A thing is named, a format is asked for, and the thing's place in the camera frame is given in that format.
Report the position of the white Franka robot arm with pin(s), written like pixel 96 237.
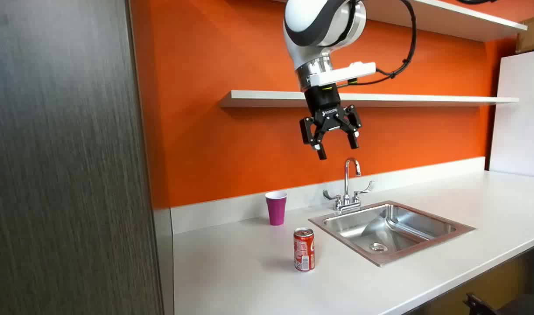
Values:
pixel 313 23

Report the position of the thick white wall shelf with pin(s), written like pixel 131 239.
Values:
pixel 453 18

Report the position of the dark wood cabinet panel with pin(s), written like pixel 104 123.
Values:
pixel 68 163

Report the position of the red soda can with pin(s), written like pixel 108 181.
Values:
pixel 304 249

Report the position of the purple plastic cup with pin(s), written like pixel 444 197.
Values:
pixel 276 209

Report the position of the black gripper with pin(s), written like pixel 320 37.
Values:
pixel 323 104

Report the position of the thin white wall shelf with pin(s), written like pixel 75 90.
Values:
pixel 267 99

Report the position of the white refrigerator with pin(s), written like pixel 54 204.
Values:
pixel 521 116

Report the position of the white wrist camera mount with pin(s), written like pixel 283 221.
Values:
pixel 342 72

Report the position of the stainless steel sink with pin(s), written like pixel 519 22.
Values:
pixel 395 232

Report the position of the chrome faucet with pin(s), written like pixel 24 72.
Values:
pixel 349 186

